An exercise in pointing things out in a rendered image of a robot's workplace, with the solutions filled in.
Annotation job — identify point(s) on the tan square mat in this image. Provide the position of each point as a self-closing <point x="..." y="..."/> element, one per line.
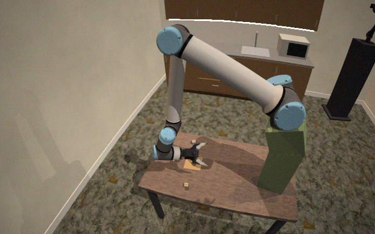
<point x="190" y="166"/>

